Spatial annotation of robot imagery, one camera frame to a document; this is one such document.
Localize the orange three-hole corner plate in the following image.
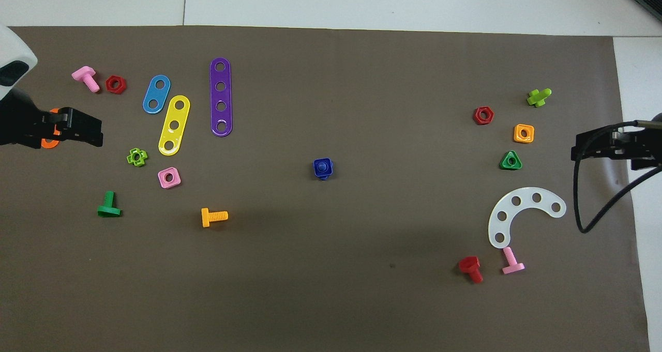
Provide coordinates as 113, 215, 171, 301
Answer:
39, 108, 63, 149

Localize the white curved perforated strip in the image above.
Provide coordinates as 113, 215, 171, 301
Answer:
488, 187, 567, 249

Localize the brown table mat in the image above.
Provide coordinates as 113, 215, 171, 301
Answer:
0, 25, 651, 352

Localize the red plastic screw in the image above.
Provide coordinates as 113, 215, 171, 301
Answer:
458, 256, 484, 284

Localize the green triangle nut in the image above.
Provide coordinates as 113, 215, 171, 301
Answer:
500, 150, 523, 171

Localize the green plastic screw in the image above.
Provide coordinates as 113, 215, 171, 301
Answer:
97, 191, 123, 218

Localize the yellow three-hole strip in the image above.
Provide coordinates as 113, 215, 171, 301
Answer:
158, 95, 191, 157

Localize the lime green cross-head screw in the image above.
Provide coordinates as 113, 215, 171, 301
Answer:
526, 88, 552, 108

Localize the orange plastic screw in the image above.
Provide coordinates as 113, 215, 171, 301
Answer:
201, 208, 229, 228

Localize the blue two-hole strip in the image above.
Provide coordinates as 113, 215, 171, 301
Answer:
142, 75, 171, 115

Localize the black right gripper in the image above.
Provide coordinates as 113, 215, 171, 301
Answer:
570, 122, 662, 170

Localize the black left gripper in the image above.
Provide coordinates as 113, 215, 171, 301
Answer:
0, 88, 104, 147

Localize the purple four-hole strip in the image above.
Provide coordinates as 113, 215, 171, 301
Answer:
209, 57, 233, 137

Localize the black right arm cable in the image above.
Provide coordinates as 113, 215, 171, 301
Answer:
573, 119, 662, 234

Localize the pink square nut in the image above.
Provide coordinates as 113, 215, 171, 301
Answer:
158, 167, 182, 189

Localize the pink plastic screw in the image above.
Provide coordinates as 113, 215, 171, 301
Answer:
502, 247, 525, 275
71, 66, 101, 93

